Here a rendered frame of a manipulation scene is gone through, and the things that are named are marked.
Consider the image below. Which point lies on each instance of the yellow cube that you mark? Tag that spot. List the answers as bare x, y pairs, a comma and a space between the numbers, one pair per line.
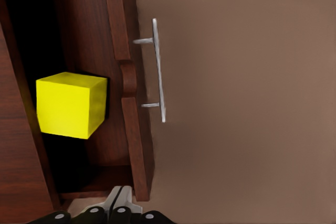
65, 106

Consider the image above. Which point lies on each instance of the dark wood cabinet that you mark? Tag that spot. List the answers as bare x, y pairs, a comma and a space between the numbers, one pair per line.
15, 142

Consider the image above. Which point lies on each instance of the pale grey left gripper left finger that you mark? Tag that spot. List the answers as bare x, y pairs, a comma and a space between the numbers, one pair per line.
92, 213

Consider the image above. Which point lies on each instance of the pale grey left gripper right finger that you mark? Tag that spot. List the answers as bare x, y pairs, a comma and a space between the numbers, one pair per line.
126, 209

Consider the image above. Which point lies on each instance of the dark wood drawer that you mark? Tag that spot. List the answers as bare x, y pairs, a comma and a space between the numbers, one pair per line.
132, 134

